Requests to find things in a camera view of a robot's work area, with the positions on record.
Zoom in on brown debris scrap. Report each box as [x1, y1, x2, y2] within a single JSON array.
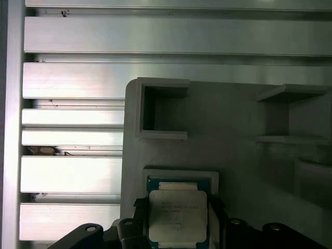
[[27, 145, 75, 157]]

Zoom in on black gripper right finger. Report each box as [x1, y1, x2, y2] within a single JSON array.
[[206, 193, 323, 249]]

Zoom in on grey parts rack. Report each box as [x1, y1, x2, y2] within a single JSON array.
[[120, 77, 332, 249]]

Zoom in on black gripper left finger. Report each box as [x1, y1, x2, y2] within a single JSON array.
[[46, 197, 150, 249]]

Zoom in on silver CPU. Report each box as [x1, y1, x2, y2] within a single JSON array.
[[146, 175, 211, 249]]

